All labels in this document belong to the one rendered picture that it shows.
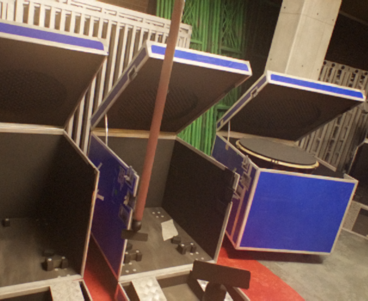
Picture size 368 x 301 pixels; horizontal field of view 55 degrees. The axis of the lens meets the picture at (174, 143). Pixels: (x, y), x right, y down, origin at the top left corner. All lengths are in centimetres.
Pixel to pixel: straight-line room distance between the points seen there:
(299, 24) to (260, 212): 226
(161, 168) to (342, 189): 172
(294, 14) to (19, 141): 326
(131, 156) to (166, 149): 37
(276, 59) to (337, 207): 190
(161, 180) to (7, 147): 149
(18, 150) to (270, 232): 229
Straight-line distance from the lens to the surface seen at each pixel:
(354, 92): 376
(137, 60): 242
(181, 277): 296
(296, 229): 359
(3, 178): 313
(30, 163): 311
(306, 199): 348
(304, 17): 455
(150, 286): 271
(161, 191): 369
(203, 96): 296
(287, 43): 452
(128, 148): 333
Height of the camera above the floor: 179
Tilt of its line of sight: 15 degrees down
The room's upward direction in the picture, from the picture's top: 12 degrees clockwise
